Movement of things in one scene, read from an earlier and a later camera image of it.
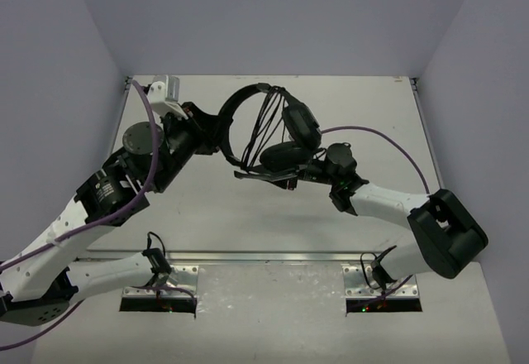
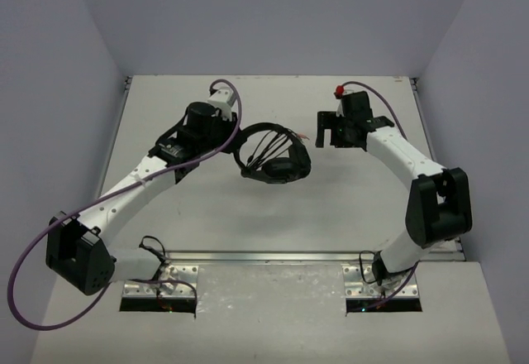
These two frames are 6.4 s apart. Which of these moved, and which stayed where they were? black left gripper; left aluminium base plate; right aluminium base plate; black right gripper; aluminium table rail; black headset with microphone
Moved: black headset with microphone; black right gripper; black left gripper
Stayed: left aluminium base plate; aluminium table rail; right aluminium base plate
